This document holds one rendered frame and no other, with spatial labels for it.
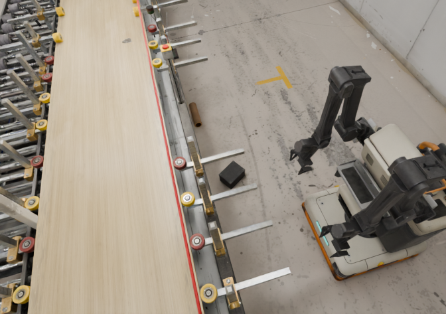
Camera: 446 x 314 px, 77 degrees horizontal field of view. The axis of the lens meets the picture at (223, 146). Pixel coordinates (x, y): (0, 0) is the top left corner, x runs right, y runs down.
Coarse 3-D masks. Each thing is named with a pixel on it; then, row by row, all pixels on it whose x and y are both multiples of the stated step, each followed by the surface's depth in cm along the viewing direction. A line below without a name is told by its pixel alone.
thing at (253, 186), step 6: (246, 186) 171; (252, 186) 171; (228, 192) 170; (234, 192) 170; (240, 192) 170; (246, 192) 172; (216, 198) 168; (222, 198) 170; (192, 204) 167; (198, 204) 168
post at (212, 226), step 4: (208, 224) 123; (212, 224) 122; (212, 228) 122; (216, 228) 122; (212, 232) 125; (216, 232) 126; (212, 236) 129; (216, 236) 131; (216, 240) 136; (220, 240) 137; (216, 244) 141; (220, 244) 143; (216, 248) 146; (220, 252) 155
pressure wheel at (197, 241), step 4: (192, 236) 147; (196, 236) 147; (200, 236) 147; (192, 240) 146; (196, 240) 146; (200, 240) 146; (204, 240) 146; (192, 244) 145; (196, 244) 145; (200, 244) 145; (204, 244) 147; (192, 248) 146; (196, 248) 144; (200, 248) 145
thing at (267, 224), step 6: (264, 222) 155; (270, 222) 154; (240, 228) 154; (246, 228) 154; (252, 228) 153; (258, 228) 153; (222, 234) 153; (228, 234) 152; (234, 234) 152; (240, 234) 153; (210, 240) 151; (222, 240) 153; (204, 246) 152
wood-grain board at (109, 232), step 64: (64, 0) 297; (128, 0) 288; (64, 64) 237; (128, 64) 231; (64, 128) 197; (128, 128) 193; (64, 192) 168; (128, 192) 165; (64, 256) 147; (128, 256) 145; (192, 256) 144
